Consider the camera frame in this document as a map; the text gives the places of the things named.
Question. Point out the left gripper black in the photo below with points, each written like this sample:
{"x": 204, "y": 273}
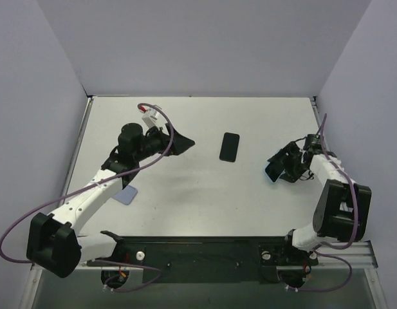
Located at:
{"x": 169, "y": 141}

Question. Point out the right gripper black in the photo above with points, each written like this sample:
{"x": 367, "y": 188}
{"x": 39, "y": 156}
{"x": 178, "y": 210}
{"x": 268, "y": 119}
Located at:
{"x": 289, "y": 163}

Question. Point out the black phone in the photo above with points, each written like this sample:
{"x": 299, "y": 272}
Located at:
{"x": 229, "y": 147}

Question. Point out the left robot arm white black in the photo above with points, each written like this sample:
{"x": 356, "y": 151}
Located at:
{"x": 54, "y": 240}

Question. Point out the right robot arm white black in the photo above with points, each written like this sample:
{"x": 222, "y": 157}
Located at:
{"x": 342, "y": 210}

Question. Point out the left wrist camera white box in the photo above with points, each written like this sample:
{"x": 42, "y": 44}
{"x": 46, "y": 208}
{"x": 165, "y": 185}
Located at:
{"x": 150, "y": 115}

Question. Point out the aluminium front rail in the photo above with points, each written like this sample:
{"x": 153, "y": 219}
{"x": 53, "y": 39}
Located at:
{"x": 359, "y": 255}

